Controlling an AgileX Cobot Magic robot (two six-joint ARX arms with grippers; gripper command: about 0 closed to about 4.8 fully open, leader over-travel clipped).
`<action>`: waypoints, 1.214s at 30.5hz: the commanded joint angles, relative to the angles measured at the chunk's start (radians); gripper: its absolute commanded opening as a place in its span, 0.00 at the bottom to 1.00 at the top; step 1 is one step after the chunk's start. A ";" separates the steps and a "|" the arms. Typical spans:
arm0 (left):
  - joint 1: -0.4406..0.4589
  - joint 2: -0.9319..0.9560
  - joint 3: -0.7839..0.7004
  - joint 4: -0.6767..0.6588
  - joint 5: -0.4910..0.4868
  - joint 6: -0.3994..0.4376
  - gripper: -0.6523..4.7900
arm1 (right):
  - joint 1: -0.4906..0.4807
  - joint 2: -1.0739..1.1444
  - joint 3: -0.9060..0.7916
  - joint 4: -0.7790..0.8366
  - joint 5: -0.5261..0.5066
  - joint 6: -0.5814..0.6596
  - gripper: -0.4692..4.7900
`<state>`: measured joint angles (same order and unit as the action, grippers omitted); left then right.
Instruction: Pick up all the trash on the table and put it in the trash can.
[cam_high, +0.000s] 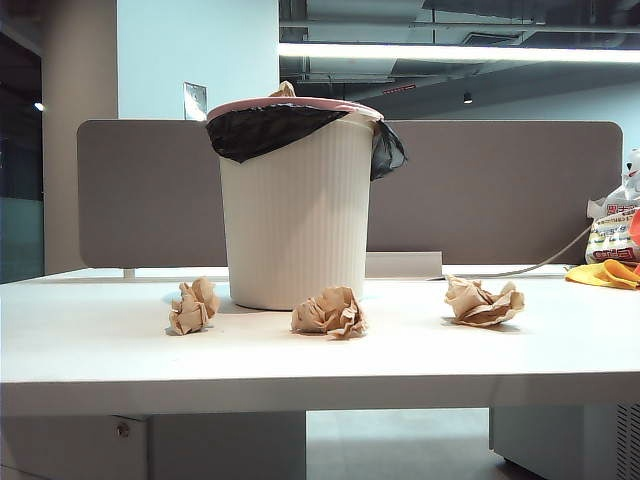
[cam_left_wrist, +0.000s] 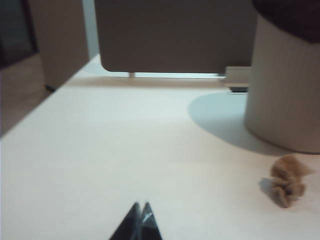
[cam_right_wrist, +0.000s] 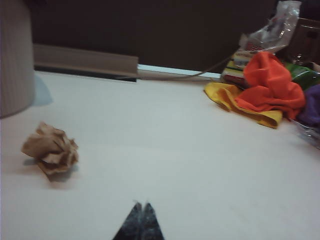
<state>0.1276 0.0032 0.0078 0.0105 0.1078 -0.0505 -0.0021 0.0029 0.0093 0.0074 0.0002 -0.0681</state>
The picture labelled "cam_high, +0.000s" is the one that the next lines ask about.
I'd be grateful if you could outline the brown paper ball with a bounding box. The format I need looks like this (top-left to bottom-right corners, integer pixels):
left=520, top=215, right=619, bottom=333
left=443, top=273, right=526, bottom=329
left=290, top=285, right=369, bottom=340
left=167, top=276, right=221, bottom=336

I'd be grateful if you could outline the white ribbed plastic trash can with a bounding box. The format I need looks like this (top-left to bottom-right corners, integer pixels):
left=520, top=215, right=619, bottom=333
left=218, top=113, right=377, bottom=310

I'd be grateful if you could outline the black plastic trash bag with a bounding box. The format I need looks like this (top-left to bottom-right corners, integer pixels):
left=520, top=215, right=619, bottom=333
left=205, top=103, right=409, bottom=182

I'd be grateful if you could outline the flat white box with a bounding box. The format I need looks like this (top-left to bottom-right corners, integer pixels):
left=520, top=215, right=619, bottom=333
left=364, top=251, right=444, bottom=280

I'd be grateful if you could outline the grey fabric desk divider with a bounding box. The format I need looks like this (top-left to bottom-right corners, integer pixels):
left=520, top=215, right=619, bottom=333
left=76, top=118, right=625, bottom=270

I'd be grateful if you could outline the paper notice sheet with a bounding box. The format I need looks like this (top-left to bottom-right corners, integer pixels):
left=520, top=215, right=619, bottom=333
left=182, top=81, right=208, bottom=121

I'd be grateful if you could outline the long ceiling light strip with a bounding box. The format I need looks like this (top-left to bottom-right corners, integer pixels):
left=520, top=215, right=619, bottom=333
left=278, top=42, right=640, bottom=65

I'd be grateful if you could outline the white drawer cabinet with lock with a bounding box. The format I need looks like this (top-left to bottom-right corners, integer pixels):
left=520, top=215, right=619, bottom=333
left=0, top=413, right=307, bottom=480

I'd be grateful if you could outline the orange cloth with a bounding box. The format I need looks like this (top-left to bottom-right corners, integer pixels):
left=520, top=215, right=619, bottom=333
left=564, top=258, right=640, bottom=291

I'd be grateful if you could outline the printed plastic snack bag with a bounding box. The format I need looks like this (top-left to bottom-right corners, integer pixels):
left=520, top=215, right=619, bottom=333
left=584, top=184, right=640, bottom=265

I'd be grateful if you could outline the white cabinet with vent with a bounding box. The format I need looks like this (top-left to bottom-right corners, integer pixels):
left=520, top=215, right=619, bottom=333
left=488, top=403, right=640, bottom=480

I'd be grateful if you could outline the white plush toy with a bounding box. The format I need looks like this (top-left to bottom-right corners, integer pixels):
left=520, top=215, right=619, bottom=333
left=621, top=147, right=640, bottom=199

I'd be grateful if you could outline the grey cable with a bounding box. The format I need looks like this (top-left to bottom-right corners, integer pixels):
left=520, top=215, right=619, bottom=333
left=442, top=222, right=596, bottom=279

